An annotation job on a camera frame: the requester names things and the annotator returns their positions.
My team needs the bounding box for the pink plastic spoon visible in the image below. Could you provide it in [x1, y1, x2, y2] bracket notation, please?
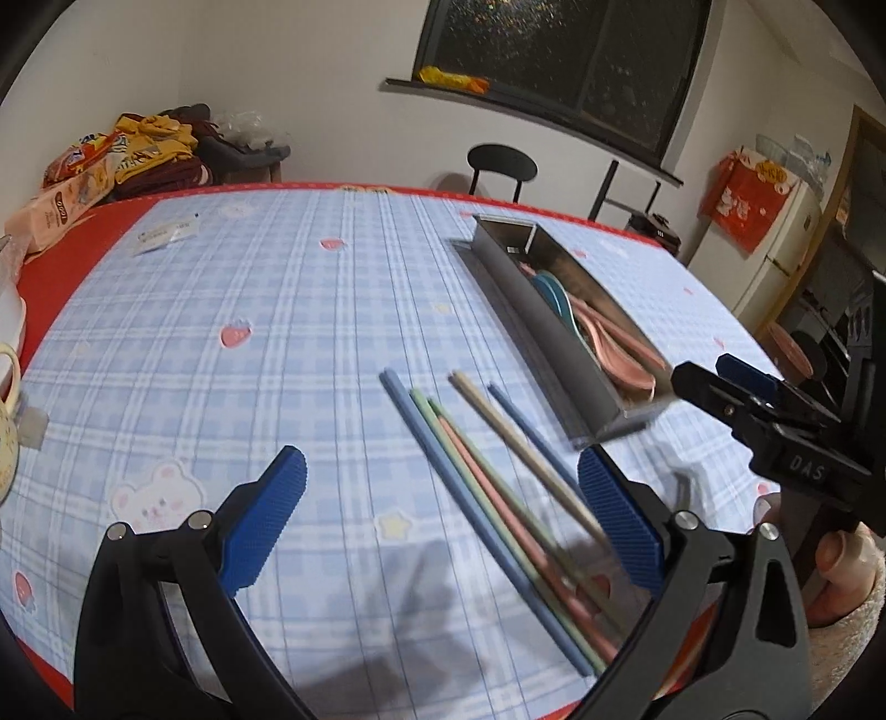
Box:
[569, 299, 656, 400]

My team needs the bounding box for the pink chopstick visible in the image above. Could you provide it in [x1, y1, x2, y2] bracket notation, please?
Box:
[440, 417, 617, 666]
[569, 294, 667, 369]

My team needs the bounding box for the blue chopstick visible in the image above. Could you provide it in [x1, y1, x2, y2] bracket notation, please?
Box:
[378, 368, 605, 676]
[487, 384, 580, 491]

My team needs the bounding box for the green chopstick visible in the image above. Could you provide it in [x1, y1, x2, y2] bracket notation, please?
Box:
[430, 399, 629, 635]
[409, 388, 605, 675]

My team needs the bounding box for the blue plastic spoon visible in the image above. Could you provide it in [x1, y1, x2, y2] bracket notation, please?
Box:
[532, 271, 563, 322]

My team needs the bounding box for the green plastic spoon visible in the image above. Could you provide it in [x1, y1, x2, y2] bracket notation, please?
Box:
[542, 271, 584, 341]

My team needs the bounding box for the person's right hand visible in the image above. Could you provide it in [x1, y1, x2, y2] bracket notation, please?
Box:
[749, 493, 882, 628]

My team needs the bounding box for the pink waste bin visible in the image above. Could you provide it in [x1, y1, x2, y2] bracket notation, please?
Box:
[760, 322, 814, 384]

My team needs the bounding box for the white refrigerator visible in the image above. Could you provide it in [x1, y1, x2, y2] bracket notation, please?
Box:
[688, 180, 820, 335]

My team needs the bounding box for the stainless steel utensil tray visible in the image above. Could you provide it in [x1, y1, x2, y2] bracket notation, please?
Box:
[467, 214, 676, 440]

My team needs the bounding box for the red hanging cloth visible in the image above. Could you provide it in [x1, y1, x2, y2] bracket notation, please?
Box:
[698, 147, 799, 254]

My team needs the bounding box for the dark rice cooker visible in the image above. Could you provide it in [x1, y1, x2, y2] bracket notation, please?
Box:
[628, 213, 682, 256]

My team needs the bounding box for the plaid blue tablecloth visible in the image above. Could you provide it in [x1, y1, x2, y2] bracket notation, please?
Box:
[0, 181, 787, 714]

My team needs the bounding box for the black metal rack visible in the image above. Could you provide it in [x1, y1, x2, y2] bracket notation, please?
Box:
[587, 157, 662, 222]

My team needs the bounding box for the yellow cartoon mug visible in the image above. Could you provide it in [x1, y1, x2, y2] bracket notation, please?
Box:
[0, 343, 21, 501]

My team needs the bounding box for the black round stool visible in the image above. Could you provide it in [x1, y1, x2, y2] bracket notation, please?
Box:
[467, 142, 539, 204]

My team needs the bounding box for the white paper tag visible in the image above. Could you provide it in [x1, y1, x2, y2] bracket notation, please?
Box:
[132, 214, 200, 255]

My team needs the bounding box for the dark window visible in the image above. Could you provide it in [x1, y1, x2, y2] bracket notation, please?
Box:
[383, 0, 712, 183]

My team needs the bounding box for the clear plastic jar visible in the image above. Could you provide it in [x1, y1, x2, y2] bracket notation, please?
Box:
[0, 234, 27, 352]

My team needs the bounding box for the red snack bag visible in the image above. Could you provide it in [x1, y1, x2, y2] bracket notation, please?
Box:
[42, 133, 116, 189]

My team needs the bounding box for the yellow snack bag on sill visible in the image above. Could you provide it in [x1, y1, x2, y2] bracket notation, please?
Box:
[418, 64, 491, 95]

